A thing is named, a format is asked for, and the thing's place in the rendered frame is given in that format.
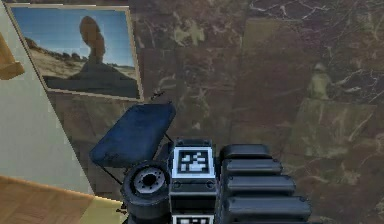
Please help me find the framed desert rock picture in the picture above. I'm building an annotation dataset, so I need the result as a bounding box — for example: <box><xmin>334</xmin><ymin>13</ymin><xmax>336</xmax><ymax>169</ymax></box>
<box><xmin>4</xmin><ymin>3</ymin><xmax>145</xmax><ymax>102</ymax></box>

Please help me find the blue padded stool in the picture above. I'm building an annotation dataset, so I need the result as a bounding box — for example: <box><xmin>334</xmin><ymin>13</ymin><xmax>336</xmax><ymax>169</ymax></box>
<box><xmin>89</xmin><ymin>102</ymin><xmax>177</xmax><ymax>186</ymax></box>

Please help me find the light wooden table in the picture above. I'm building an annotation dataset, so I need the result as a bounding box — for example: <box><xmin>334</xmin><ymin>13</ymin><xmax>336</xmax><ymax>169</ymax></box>
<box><xmin>0</xmin><ymin>175</ymin><xmax>129</xmax><ymax>224</ymax></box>

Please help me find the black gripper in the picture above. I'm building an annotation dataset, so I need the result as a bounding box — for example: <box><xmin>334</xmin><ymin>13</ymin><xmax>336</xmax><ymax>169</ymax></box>
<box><xmin>120</xmin><ymin>160</ymin><xmax>172</xmax><ymax>224</ymax></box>

